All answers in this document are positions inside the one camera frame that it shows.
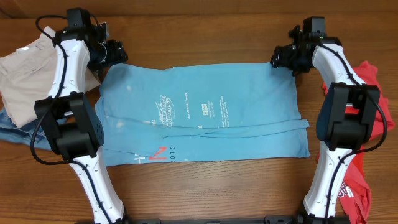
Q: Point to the folded blue jeans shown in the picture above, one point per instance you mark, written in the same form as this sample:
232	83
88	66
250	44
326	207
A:
11	133

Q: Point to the beige folded trousers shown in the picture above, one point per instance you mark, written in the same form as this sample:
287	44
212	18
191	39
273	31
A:
27	75

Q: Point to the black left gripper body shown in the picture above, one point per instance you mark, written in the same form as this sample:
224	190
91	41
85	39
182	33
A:
106	54

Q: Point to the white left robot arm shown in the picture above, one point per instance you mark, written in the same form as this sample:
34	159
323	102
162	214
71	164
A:
69	122

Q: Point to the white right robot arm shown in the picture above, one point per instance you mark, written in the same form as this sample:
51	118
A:
345	121

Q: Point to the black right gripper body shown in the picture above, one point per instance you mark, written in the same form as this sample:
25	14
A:
291	61

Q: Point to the light blue t-shirt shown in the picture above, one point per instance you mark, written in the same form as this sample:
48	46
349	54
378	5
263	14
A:
219	112

